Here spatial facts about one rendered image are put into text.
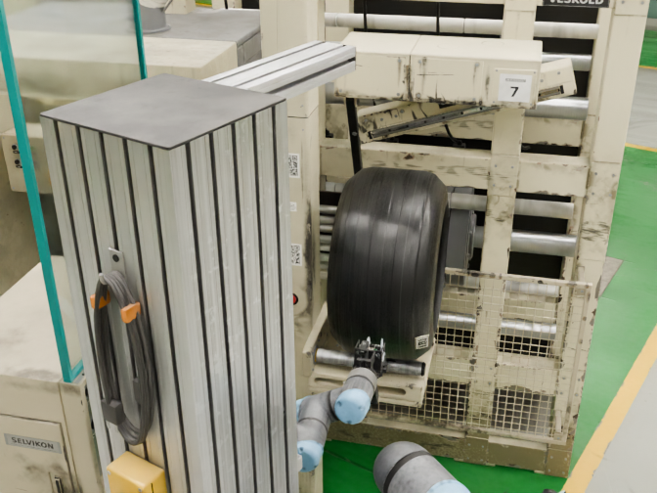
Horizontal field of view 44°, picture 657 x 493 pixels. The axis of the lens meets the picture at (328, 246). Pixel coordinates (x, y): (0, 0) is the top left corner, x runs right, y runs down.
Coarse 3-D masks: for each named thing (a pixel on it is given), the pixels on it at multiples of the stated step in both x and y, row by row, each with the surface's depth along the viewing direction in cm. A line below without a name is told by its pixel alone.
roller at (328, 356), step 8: (320, 352) 254; (328, 352) 253; (336, 352) 253; (344, 352) 253; (320, 360) 254; (328, 360) 253; (336, 360) 252; (344, 360) 252; (352, 360) 251; (392, 360) 249; (400, 360) 249; (408, 360) 249; (392, 368) 249; (400, 368) 248; (408, 368) 248; (416, 368) 247; (424, 368) 248
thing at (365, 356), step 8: (360, 344) 211; (368, 344) 210; (384, 344) 209; (360, 352) 207; (368, 352) 205; (376, 352) 206; (360, 360) 201; (368, 360) 201; (376, 360) 206; (368, 368) 201; (376, 368) 207; (376, 376) 202
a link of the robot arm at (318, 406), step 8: (328, 392) 194; (304, 400) 196; (312, 400) 194; (320, 400) 193; (328, 400) 192; (296, 408) 195; (304, 408) 193; (312, 408) 191; (320, 408) 192; (328, 408) 191; (296, 416) 194; (304, 416) 190; (312, 416) 189; (320, 416) 189; (328, 416) 192; (328, 424) 191
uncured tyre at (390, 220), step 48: (384, 192) 231; (432, 192) 232; (336, 240) 228; (384, 240) 223; (432, 240) 224; (336, 288) 227; (384, 288) 223; (432, 288) 226; (336, 336) 239; (384, 336) 231; (432, 336) 243
